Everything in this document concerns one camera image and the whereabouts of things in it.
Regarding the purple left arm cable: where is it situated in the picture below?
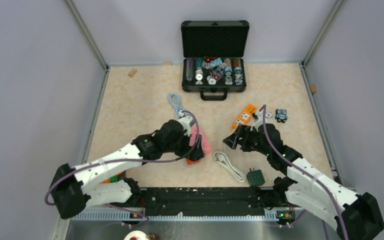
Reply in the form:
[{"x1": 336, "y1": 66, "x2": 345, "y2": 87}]
[{"x1": 44, "y1": 110, "x2": 202, "y2": 228}]

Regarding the red cube socket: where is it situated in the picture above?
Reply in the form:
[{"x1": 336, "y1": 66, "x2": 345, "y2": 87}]
[{"x1": 185, "y1": 158, "x2": 202, "y2": 166}]

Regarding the wooden block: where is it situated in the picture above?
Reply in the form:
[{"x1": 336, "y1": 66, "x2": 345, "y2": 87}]
[
  {"x1": 309, "y1": 83, "x2": 317, "y2": 94},
  {"x1": 162, "y1": 61, "x2": 173, "y2": 66},
  {"x1": 128, "y1": 68, "x2": 138, "y2": 78}
]

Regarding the white coiled power cable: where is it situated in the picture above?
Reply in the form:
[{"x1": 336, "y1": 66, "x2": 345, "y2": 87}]
[{"x1": 212, "y1": 150, "x2": 248, "y2": 183}]

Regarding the blue owl figure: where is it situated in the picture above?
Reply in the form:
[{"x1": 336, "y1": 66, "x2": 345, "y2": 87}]
[{"x1": 275, "y1": 109, "x2": 288, "y2": 123}]

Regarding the black open carrying case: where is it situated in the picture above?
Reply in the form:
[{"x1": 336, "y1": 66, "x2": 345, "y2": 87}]
[{"x1": 180, "y1": 20, "x2": 250, "y2": 101}]

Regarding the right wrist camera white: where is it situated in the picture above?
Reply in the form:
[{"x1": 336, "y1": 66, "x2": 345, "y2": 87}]
[{"x1": 251, "y1": 111, "x2": 265, "y2": 132}]

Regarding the dark green cube socket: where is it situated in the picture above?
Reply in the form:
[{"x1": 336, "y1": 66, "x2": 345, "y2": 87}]
[{"x1": 246, "y1": 168, "x2": 266, "y2": 187}]

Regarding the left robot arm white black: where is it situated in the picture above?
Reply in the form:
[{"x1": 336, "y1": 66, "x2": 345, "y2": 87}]
[{"x1": 45, "y1": 116, "x2": 205, "y2": 220}]

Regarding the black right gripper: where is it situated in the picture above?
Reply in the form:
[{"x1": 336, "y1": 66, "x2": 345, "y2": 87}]
[{"x1": 223, "y1": 124, "x2": 271, "y2": 156}]

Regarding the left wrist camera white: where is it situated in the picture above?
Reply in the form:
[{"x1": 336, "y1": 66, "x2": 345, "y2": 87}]
[{"x1": 177, "y1": 115, "x2": 196, "y2": 137}]

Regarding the light blue coiled cable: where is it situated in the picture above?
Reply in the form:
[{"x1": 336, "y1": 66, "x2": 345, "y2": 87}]
[{"x1": 168, "y1": 93, "x2": 185, "y2": 120}]

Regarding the wooden block back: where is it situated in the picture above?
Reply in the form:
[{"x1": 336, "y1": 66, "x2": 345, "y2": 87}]
[{"x1": 162, "y1": 61, "x2": 173, "y2": 66}]

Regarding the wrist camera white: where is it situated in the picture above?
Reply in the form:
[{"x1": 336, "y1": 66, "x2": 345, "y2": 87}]
[
  {"x1": 251, "y1": 111, "x2": 265, "y2": 132},
  {"x1": 177, "y1": 115, "x2": 196, "y2": 137}
]

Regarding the orange tape roll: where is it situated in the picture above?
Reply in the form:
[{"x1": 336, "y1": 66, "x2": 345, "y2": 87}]
[{"x1": 101, "y1": 171, "x2": 125, "y2": 184}]

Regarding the pink triangular power strip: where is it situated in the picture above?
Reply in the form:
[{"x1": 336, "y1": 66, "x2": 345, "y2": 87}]
[{"x1": 189, "y1": 123, "x2": 212, "y2": 156}]

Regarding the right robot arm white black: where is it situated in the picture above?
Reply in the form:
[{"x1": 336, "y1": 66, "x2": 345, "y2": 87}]
[{"x1": 222, "y1": 123, "x2": 384, "y2": 240}]

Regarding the wooden block right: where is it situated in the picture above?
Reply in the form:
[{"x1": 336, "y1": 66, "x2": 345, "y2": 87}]
[{"x1": 309, "y1": 83, "x2": 317, "y2": 94}]

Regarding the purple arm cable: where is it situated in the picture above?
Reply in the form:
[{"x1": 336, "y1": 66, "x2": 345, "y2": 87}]
[
  {"x1": 44, "y1": 110, "x2": 202, "y2": 228},
  {"x1": 258, "y1": 104, "x2": 350, "y2": 240}
]

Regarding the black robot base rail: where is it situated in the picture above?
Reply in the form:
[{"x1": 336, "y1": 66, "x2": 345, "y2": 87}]
[{"x1": 122, "y1": 187, "x2": 307, "y2": 218}]

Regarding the small white round disc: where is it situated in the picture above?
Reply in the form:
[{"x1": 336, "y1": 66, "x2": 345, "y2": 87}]
[{"x1": 265, "y1": 111, "x2": 273, "y2": 119}]

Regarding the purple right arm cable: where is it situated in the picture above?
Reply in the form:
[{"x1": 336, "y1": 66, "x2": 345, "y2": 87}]
[{"x1": 258, "y1": 104, "x2": 350, "y2": 240}]

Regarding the wooden block left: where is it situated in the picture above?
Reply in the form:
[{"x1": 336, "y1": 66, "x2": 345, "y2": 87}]
[{"x1": 128, "y1": 68, "x2": 138, "y2": 78}]

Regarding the red white emergency button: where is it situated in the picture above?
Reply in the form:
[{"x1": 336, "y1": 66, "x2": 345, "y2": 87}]
[{"x1": 123, "y1": 230, "x2": 160, "y2": 240}]

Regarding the orange power strip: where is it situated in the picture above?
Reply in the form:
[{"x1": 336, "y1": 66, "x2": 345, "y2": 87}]
[{"x1": 231, "y1": 103, "x2": 258, "y2": 130}]

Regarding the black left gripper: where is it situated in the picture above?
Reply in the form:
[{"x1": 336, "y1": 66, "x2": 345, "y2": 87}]
[{"x1": 164, "y1": 130, "x2": 205, "y2": 162}]

